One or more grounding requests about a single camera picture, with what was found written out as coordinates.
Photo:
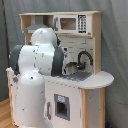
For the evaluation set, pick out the grey range hood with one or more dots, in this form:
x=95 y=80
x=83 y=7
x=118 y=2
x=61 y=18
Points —
x=39 y=22

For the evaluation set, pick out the black toy faucet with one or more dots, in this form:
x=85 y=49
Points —
x=84 y=61

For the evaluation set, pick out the wooden toy kitchen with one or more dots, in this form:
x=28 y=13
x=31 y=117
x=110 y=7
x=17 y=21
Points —
x=55 y=78

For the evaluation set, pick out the grey toy sink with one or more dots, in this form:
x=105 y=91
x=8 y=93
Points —
x=79 y=76

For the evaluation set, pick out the toy microwave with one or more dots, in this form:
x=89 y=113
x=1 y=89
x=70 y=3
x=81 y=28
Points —
x=73 y=23

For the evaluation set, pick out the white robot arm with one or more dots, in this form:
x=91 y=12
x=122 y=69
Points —
x=29 y=65

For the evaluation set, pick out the small metal pot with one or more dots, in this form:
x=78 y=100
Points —
x=71 y=68

